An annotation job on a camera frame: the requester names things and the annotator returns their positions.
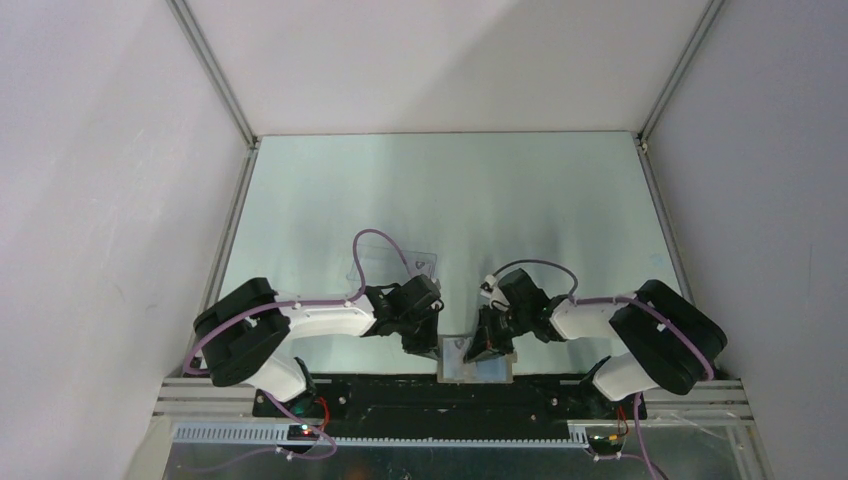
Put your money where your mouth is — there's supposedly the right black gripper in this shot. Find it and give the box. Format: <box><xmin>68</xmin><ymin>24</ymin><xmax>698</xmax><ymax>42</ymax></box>
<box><xmin>464</xmin><ymin>304</ymin><xmax>530</xmax><ymax>365</ymax></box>

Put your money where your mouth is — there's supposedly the grey felt card holder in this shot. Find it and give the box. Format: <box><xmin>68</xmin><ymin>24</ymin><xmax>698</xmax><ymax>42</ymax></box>
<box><xmin>437</xmin><ymin>336</ymin><xmax>515</xmax><ymax>384</ymax></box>

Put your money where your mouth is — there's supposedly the purple cable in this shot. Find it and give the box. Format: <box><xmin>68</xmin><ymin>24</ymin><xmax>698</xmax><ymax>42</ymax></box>
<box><xmin>182</xmin><ymin>228</ymin><xmax>415</xmax><ymax>462</ymax></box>
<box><xmin>490</xmin><ymin>258</ymin><xmax>717</xmax><ymax>480</ymax></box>

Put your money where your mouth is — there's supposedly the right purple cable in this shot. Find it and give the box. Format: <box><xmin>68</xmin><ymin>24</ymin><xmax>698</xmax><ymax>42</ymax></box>
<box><xmin>490</xmin><ymin>258</ymin><xmax>717</xmax><ymax>480</ymax></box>

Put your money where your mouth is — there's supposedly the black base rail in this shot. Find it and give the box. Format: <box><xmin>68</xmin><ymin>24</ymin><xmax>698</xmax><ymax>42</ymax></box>
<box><xmin>294</xmin><ymin>374</ymin><xmax>647</xmax><ymax>441</ymax></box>

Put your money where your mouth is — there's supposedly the beige chair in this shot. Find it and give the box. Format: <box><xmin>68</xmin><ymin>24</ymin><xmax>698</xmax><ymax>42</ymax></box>
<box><xmin>123</xmin><ymin>415</ymin><xmax>174</xmax><ymax>480</ymax></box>

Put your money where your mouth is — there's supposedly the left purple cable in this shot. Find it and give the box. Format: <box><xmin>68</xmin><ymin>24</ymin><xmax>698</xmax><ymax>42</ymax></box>
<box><xmin>182</xmin><ymin>228</ymin><xmax>415</xmax><ymax>462</ymax></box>

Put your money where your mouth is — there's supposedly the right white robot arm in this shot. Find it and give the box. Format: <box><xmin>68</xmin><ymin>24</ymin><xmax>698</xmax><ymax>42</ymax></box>
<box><xmin>463</xmin><ymin>268</ymin><xmax>728</xmax><ymax>418</ymax></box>

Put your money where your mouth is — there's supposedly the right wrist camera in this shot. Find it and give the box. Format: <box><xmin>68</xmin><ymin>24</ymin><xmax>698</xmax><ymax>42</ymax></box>
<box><xmin>480</xmin><ymin>275</ymin><xmax>509</xmax><ymax>311</ymax></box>

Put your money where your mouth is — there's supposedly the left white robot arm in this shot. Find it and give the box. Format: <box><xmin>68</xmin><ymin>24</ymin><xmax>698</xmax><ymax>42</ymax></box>
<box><xmin>193</xmin><ymin>274</ymin><xmax>444</xmax><ymax>417</ymax></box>

